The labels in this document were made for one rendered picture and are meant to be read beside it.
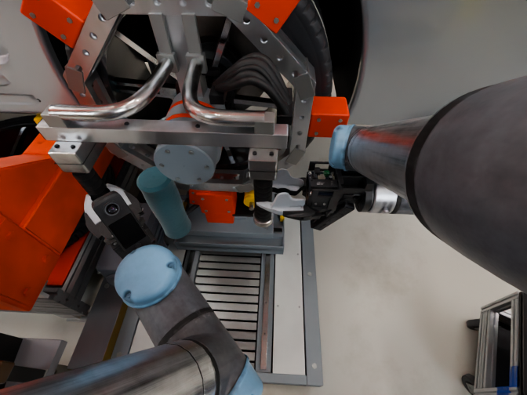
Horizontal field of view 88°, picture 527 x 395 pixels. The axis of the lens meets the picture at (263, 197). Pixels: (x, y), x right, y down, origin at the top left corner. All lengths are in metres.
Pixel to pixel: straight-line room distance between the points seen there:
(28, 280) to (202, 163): 0.57
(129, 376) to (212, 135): 0.35
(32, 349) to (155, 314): 0.70
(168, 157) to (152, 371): 0.43
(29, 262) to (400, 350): 1.32
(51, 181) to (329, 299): 1.14
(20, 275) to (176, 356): 0.69
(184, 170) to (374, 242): 1.15
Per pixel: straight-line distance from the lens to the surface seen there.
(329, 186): 0.50
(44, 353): 1.01
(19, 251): 0.91
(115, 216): 0.51
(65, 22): 0.69
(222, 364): 0.32
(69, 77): 0.76
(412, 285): 1.52
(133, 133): 0.51
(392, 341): 1.40
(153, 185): 0.74
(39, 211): 0.94
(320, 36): 0.68
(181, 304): 0.35
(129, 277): 0.36
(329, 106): 0.70
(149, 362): 0.26
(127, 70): 0.94
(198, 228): 1.25
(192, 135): 0.48
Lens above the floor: 1.27
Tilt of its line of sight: 53 degrees down
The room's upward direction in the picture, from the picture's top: straight up
